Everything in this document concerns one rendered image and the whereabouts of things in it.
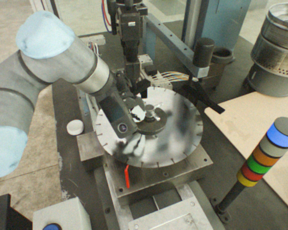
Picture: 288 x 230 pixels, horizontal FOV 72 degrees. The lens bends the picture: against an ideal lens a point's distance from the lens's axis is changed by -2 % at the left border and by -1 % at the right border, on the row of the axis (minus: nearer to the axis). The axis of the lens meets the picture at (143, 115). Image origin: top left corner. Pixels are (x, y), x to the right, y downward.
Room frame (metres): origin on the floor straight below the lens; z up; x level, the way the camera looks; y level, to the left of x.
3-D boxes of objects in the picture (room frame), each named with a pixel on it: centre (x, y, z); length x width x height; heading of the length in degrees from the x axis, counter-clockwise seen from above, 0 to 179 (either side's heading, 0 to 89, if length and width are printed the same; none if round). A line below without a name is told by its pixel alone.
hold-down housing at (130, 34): (0.48, 0.03, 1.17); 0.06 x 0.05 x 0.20; 11
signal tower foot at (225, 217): (0.21, -0.24, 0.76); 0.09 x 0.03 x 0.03; 20
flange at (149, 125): (0.42, -0.02, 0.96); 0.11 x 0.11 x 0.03
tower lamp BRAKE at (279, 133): (0.21, -0.24, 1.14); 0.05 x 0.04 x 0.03; 110
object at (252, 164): (0.21, -0.24, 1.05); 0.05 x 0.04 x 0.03; 110
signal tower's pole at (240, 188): (0.21, -0.24, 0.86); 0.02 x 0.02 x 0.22
